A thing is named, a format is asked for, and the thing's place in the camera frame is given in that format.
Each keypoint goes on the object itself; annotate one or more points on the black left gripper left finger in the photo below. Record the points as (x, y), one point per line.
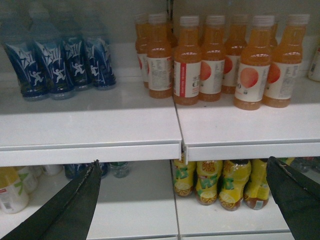
(68, 214)

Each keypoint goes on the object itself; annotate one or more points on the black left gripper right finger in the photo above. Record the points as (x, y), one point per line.
(298, 198)

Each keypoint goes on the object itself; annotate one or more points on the white lower shelf board left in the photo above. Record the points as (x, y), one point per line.
(140, 206)

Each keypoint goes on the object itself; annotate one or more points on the white upper shelf board right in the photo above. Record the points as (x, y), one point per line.
(220, 131)

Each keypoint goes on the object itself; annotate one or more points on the white upper shelf board left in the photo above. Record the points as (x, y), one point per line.
(121, 124)

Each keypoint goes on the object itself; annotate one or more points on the white metal shelf board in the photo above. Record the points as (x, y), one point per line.
(213, 222)

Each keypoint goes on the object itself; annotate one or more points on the yellow lemon tea bottle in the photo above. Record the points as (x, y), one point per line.
(208, 174)
(256, 192)
(183, 176)
(235, 175)

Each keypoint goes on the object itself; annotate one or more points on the white yogurt drink bottle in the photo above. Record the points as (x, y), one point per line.
(13, 197)

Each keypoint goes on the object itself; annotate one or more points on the orange juice bottle white label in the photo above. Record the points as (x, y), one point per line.
(286, 60)
(234, 45)
(187, 62)
(255, 62)
(159, 58)
(142, 34)
(212, 59)

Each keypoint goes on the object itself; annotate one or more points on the blue sports drink bottle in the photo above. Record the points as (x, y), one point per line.
(17, 44)
(48, 44)
(97, 49)
(74, 49)

